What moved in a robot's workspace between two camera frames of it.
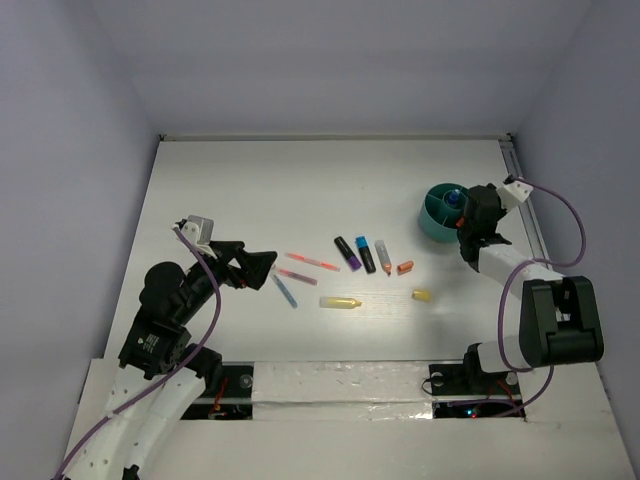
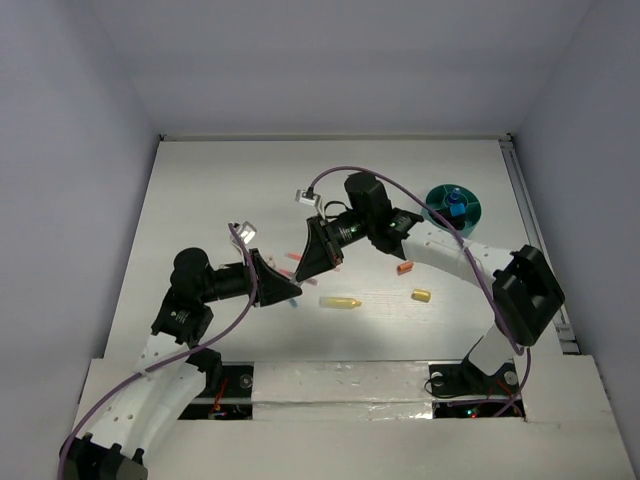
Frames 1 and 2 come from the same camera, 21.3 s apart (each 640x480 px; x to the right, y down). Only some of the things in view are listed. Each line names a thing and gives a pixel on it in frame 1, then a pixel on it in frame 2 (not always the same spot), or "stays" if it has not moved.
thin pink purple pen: [298, 277] stays
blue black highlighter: [365, 253] -> [457, 209]
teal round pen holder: [442, 206] stays
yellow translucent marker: [339, 302] stays
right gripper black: [501, 209] -> [321, 252]
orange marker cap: [404, 268] stays
